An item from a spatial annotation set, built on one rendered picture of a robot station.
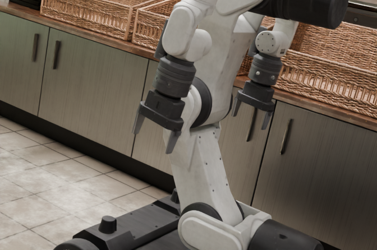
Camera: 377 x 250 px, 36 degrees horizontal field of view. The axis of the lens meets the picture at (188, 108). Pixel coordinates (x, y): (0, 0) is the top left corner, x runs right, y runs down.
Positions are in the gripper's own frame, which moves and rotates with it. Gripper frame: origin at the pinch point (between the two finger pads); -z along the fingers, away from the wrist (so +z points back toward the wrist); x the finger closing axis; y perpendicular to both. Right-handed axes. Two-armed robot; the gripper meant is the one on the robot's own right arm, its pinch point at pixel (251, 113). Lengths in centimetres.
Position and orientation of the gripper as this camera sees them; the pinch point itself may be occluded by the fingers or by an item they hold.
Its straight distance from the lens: 177.3
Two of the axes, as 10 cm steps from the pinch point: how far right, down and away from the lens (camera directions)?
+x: -8.0, -3.8, 4.8
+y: -5.4, 1.0, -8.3
